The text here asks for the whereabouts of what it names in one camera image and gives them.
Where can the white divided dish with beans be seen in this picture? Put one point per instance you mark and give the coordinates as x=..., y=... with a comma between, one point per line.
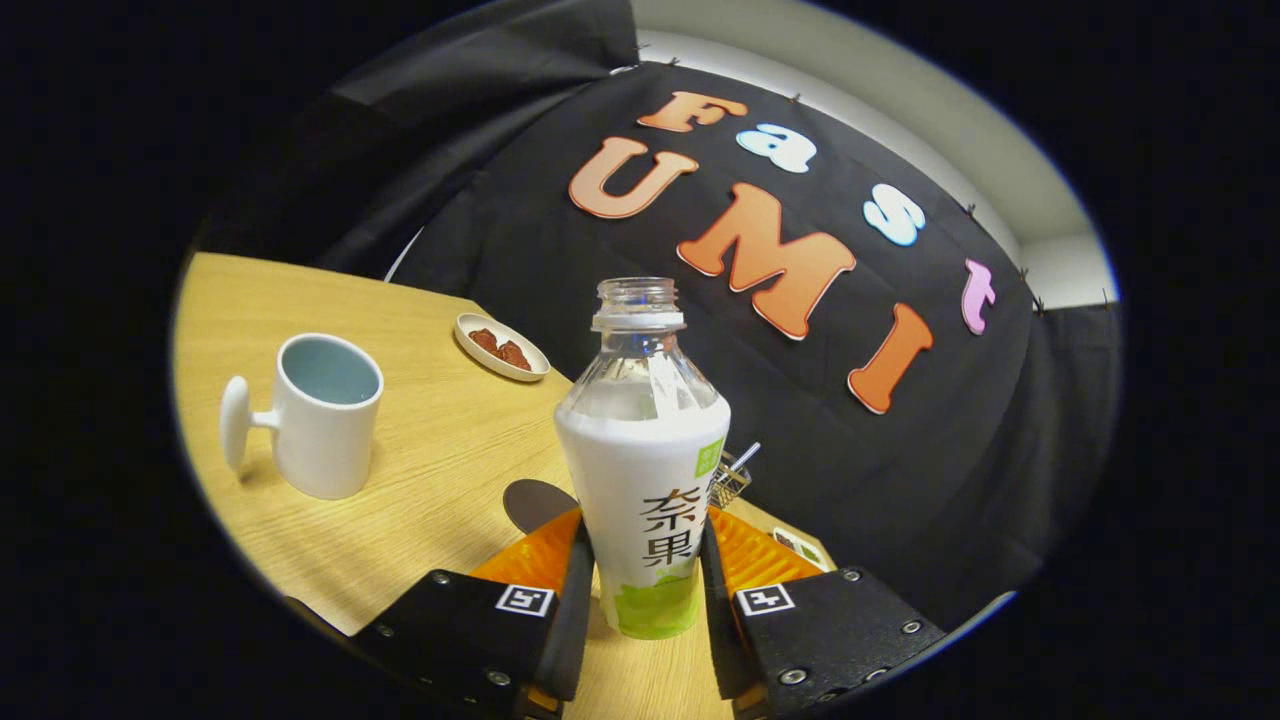
x=800, y=550

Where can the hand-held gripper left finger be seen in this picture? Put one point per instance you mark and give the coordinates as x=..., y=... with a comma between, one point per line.
x=578, y=600

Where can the white ceramic cup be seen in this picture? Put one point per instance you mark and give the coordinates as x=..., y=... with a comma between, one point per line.
x=320, y=450

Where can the dark round coaster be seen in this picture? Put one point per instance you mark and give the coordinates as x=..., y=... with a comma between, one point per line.
x=535, y=503

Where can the clear juice bottle white label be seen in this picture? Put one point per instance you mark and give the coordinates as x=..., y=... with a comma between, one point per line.
x=640, y=480

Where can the small white oval plate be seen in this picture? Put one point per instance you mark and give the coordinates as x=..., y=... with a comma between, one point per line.
x=500, y=372

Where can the metal spoon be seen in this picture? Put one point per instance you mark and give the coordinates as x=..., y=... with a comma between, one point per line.
x=745, y=456

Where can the wooden table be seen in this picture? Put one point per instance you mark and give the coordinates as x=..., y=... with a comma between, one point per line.
x=420, y=420

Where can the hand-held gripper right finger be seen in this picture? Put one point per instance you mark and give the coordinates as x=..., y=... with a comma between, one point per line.
x=712, y=620

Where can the reddish brown food piece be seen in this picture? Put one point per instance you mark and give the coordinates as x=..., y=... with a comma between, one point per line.
x=484, y=339
x=515, y=355

